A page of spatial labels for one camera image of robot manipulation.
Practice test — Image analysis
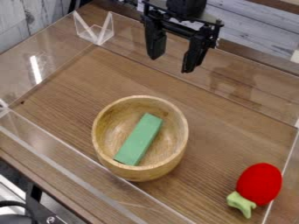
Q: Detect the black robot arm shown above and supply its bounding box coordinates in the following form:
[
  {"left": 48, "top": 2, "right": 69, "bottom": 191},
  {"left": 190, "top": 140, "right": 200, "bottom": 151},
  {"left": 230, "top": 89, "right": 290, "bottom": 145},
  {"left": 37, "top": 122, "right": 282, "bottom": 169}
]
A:
[{"left": 141, "top": 0, "right": 224, "bottom": 73}]

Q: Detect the brown wooden bowl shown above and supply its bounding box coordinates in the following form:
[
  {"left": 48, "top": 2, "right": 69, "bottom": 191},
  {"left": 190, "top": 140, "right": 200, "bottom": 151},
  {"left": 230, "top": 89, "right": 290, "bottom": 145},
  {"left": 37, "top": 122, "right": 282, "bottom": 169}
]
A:
[{"left": 91, "top": 95, "right": 190, "bottom": 182}]

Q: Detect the green rectangular block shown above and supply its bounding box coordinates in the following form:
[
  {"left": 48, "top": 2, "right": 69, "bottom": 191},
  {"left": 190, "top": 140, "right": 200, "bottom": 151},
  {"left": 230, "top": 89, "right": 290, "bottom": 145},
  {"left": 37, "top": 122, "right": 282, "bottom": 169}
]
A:
[{"left": 113, "top": 113, "right": 164, "bottom": 166}]

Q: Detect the black metal table frame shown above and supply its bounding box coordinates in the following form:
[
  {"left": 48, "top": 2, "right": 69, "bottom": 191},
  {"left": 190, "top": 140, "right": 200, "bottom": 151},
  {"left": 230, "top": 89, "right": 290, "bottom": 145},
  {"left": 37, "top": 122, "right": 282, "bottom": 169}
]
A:
[{"left": 0, "top": 171, "right": 68, "bottom": 224}]

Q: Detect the red plush radish toy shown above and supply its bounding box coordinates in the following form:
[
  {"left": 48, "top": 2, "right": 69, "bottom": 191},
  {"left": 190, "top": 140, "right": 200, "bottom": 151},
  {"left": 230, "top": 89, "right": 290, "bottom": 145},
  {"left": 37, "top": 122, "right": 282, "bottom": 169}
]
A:
[{"left": 227, "top": 163, "right": 283, "bottom": 219}]

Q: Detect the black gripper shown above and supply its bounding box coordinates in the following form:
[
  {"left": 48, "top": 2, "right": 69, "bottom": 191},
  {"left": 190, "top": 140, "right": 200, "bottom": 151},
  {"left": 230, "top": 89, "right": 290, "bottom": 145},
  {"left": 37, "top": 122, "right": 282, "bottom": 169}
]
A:
[{"left": 143, "top": 0, "right": 224, "bottom": 73}]

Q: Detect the clear acrylic corner bracket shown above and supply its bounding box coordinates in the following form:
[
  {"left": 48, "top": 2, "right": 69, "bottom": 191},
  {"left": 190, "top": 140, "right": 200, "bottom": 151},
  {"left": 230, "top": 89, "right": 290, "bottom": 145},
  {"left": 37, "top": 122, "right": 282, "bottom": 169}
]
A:
[{"left": 72, "top": 11, "right": 115, "bottom": 46}]

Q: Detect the clear acrylic fence panel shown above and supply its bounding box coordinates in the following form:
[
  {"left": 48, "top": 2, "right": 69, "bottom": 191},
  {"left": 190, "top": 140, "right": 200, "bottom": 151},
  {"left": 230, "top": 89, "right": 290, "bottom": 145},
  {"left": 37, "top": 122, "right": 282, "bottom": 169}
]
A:
[{"left": 0, "top": 100, "right": 194, "bottom": 224}]

